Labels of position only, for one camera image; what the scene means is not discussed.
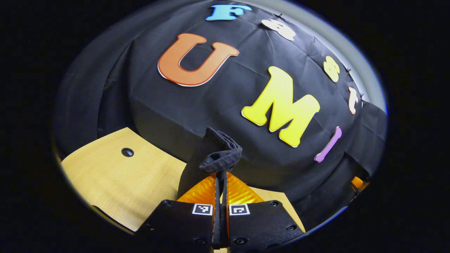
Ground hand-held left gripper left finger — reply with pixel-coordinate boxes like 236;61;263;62
136;170;222;252

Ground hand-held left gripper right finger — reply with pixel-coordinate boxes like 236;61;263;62
222;170;305;251

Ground black jeans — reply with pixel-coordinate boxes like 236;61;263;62
177;126;244;202

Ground black backdrop cloth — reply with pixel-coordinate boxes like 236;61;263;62
52;0;388;232

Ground row of black cloth clips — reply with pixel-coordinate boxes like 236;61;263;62
274;13;368;106

